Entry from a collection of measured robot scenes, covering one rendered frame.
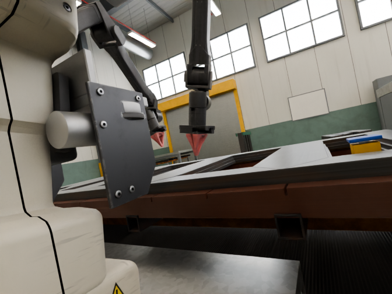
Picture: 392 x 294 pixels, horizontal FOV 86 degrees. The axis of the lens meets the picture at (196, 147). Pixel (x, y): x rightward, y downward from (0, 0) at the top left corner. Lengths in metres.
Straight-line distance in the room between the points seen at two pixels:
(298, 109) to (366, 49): 2.72
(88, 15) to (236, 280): 0.85
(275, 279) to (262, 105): 8.72
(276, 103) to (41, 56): 8.81
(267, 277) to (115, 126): 0.37
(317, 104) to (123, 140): 8.75
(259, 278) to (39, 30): 0.49
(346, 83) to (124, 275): 9.02
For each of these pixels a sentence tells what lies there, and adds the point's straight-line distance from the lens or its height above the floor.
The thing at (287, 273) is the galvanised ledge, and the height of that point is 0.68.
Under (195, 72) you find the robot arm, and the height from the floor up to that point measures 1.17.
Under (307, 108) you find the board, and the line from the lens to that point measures 8.91.
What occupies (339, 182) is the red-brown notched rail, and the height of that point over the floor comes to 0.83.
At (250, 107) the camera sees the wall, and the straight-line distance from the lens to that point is 9.14.
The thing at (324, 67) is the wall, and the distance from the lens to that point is 9.19.
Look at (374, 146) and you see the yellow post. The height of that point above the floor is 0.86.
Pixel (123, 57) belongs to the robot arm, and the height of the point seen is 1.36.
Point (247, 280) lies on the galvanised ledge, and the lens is 0.47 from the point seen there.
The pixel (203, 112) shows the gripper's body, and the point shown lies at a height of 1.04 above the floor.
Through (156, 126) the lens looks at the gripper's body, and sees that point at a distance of 1.10.
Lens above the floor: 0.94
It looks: level
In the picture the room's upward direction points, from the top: 11 degrees counter-clockwise
